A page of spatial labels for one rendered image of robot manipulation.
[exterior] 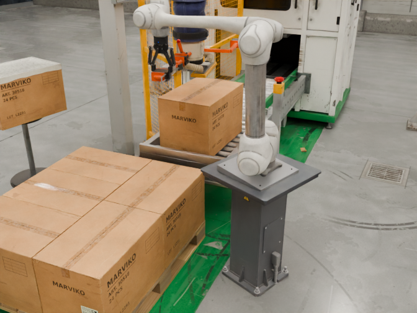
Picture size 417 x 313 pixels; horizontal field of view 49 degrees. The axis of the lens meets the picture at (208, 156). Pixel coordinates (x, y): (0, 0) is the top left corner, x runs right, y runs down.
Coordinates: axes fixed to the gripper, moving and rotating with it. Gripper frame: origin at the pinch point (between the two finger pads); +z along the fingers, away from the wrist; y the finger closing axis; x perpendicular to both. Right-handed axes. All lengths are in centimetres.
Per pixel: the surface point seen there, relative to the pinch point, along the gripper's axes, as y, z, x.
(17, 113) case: 141, 57, -57
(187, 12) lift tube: 0, -25, -49
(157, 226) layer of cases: -5, 79, 31
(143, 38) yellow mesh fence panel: 83, 19, -180
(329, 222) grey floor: -103, 128, -74
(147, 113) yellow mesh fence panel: 82, 95, -180
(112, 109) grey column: 97, 75, -130
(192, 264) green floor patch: -16, 128, -1
